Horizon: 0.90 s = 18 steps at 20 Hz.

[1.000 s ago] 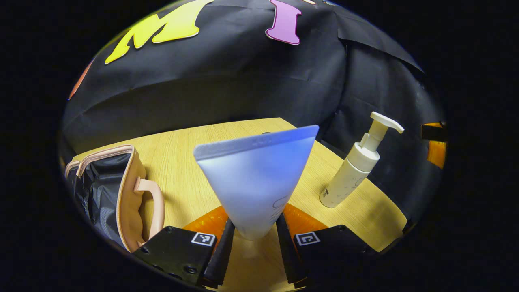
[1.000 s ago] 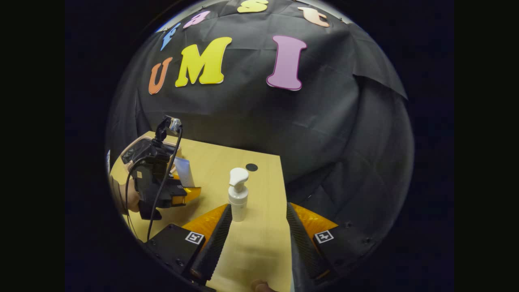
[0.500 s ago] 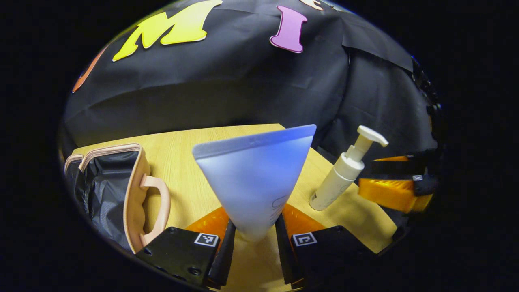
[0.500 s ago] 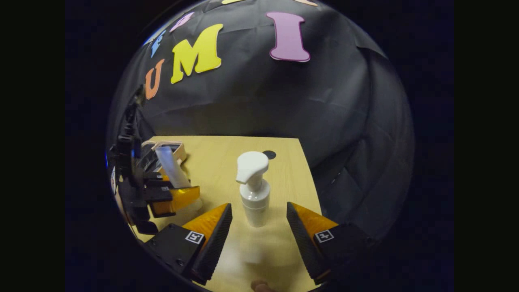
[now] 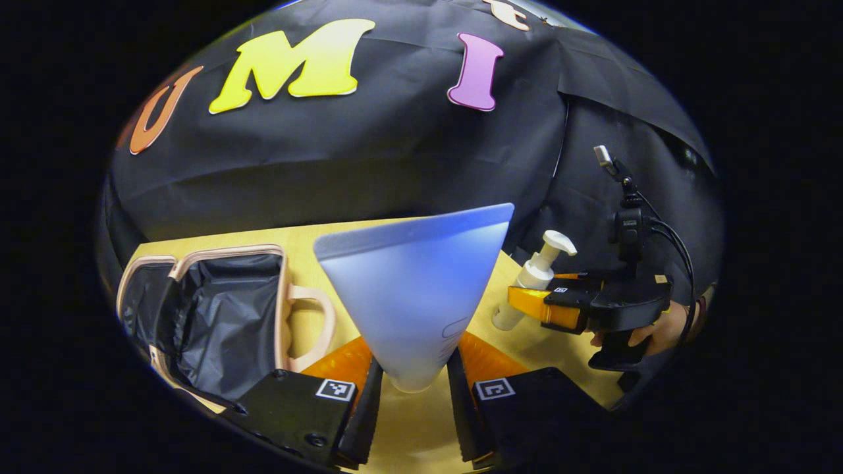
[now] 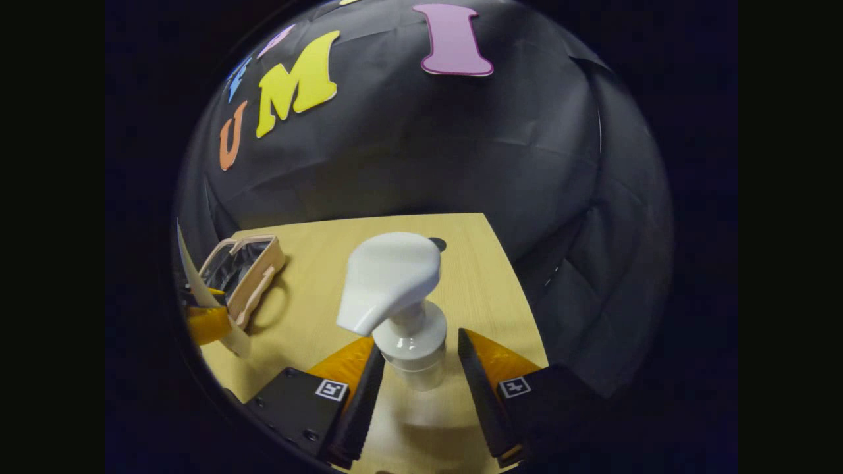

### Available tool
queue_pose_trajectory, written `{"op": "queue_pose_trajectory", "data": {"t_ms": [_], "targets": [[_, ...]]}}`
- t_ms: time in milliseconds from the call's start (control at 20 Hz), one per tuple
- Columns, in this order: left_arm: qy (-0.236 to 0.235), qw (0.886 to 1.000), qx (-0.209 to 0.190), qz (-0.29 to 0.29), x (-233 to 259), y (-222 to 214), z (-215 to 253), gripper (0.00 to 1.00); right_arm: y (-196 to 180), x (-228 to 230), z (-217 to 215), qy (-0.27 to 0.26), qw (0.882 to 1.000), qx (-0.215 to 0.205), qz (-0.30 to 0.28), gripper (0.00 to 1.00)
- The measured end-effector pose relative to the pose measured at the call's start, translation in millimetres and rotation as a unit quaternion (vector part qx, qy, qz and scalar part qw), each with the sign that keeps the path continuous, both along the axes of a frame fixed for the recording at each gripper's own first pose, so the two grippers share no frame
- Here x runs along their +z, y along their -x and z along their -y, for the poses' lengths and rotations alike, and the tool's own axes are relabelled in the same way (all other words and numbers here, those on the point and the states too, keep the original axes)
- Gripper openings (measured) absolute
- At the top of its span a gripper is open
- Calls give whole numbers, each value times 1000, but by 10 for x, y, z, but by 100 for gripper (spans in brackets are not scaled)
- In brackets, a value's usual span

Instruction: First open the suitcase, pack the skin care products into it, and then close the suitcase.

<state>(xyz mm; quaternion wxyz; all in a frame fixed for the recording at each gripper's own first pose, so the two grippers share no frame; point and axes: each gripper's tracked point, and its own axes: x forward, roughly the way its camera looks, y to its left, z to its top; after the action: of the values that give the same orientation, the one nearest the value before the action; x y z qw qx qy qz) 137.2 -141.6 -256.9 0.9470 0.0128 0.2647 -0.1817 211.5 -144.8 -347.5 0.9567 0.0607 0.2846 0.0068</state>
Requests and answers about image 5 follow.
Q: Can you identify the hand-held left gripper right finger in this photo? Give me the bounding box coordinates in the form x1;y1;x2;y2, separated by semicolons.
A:
447;331;616;471

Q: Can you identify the beige pink suitcase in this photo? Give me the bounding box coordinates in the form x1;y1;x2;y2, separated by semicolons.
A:
117;244;337;414

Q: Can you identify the white pump bottle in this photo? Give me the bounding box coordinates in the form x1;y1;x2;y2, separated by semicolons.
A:
491;230;578;332

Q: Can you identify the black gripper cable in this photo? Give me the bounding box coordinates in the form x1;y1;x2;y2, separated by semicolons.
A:
649;217;696;343

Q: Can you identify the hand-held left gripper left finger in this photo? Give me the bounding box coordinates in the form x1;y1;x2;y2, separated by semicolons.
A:
221;336;385;471

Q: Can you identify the black backdrop cloth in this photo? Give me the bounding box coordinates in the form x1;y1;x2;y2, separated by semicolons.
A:
99;0;725;310

